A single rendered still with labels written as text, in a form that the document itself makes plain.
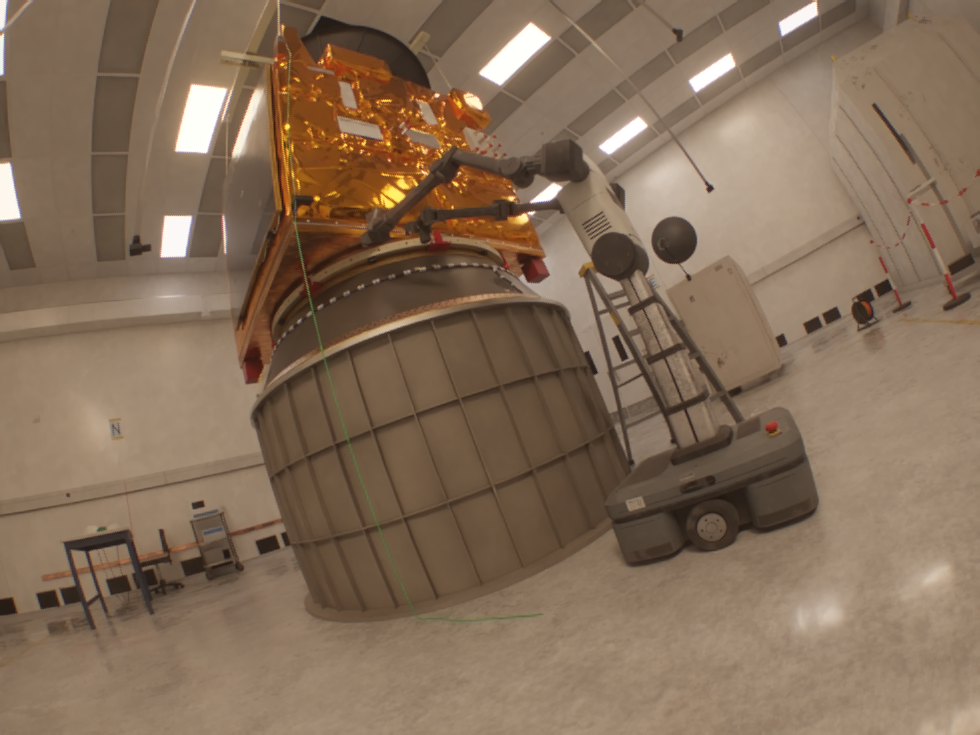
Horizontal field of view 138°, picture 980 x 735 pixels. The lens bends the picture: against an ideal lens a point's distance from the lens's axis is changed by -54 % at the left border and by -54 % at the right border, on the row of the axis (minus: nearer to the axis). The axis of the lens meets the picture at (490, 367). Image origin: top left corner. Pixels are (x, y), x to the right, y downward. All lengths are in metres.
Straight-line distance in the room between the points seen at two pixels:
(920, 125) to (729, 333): 4.03
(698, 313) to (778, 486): 3.98
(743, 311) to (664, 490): 3.87
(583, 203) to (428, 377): 0.92
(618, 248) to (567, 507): 1.10
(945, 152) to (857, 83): 1.44
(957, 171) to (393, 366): 6.45
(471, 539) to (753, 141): 9.18
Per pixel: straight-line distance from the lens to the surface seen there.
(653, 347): 1.37
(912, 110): 6.52
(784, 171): 9.40
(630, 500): 1.26
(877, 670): 0.74
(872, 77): 6.61
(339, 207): 2.15
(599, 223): 1.42
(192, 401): 7.24
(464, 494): 1.64
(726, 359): 4.98
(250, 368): 3.22
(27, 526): 7.40
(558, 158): 1.37
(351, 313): 1.96
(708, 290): 5.01
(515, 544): 1.69
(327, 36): 4.40
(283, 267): 2.22
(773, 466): 1.17
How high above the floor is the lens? 0.53
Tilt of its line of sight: 11 degrees up
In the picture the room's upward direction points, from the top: 21 degrees counter-clockwise
